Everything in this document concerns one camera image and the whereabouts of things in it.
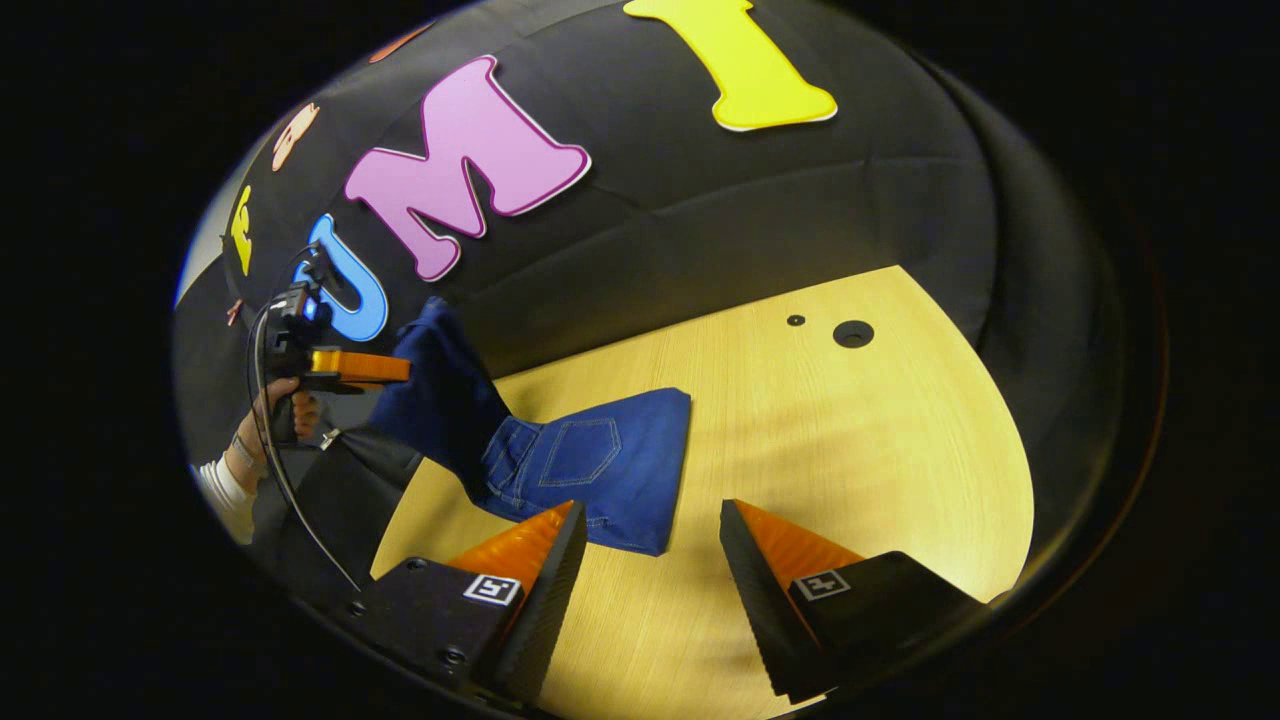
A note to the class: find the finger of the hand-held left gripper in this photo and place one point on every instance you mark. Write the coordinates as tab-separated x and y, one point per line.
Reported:
360	368

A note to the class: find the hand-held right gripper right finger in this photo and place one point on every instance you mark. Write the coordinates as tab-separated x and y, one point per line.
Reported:
760	610

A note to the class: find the blue denim jeans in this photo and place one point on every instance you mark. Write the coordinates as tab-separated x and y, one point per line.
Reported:
600	460

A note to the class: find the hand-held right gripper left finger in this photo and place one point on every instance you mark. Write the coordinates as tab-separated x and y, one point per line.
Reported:
545	610

